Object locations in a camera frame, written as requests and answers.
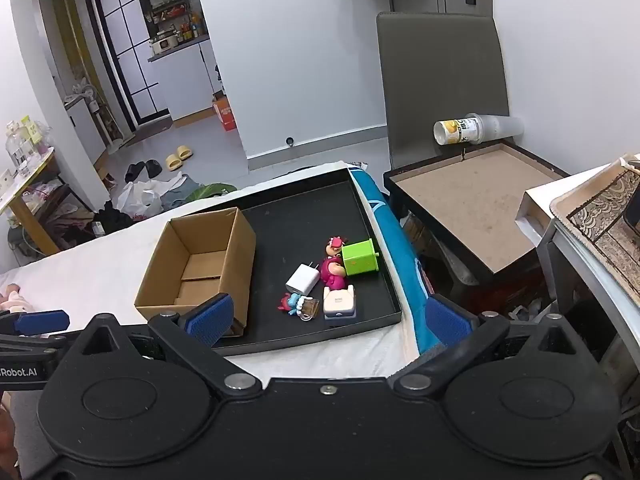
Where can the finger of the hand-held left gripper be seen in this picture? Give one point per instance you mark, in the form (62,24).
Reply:
(42,321)

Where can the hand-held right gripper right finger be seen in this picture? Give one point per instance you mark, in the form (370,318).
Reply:
(447,322)

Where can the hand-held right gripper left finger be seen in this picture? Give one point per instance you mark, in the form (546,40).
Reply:
(210,319)

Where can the brown cardboard box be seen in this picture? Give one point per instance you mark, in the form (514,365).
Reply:
(200,260)

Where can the small white pink toy box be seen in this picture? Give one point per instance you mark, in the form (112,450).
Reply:
(339,304)

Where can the magenta dinosaur suit figurine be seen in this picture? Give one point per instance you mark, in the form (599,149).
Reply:
(332,272)

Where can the black tray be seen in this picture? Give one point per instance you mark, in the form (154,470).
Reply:
(295,220)

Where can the pink doll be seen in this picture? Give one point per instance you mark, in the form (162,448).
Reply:
(12,299)

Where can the white charger plug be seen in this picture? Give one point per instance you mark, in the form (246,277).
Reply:
(303,279)

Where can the green plastic cube box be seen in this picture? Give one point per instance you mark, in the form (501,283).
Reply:
(360,259)

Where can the green cloth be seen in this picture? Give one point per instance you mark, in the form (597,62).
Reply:
(212,191)

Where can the grey clothing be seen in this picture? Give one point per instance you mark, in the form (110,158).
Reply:
(180,190)

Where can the brown pigtail girl figurine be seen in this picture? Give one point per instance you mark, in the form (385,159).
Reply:
(334,246)

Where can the white plastic bag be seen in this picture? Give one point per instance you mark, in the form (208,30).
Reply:
(140,199)

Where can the wooden side table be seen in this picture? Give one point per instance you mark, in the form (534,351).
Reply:
(30,176)

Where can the yellow slipper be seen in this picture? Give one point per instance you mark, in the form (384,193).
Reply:
(184,152)
(173,162)

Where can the black slipper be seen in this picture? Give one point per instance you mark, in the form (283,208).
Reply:
(153,168)
(134,172)

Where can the white desk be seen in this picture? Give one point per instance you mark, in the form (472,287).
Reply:
(545,191)

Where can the patterned beige mat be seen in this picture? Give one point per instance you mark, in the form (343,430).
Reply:
(595,220)

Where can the stack of plastic cups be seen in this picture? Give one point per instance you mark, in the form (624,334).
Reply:
(480,129)

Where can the small white cabinet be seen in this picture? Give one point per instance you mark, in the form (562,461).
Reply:
(85,122)

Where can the orange carton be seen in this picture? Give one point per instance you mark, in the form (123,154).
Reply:
(225,115)

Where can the white kitchen cabinet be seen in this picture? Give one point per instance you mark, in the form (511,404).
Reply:
(185,80)

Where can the white rice cooker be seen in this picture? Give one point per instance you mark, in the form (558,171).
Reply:
(162,44)

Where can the black framed glass door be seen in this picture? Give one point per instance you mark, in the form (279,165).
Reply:
(127,50)

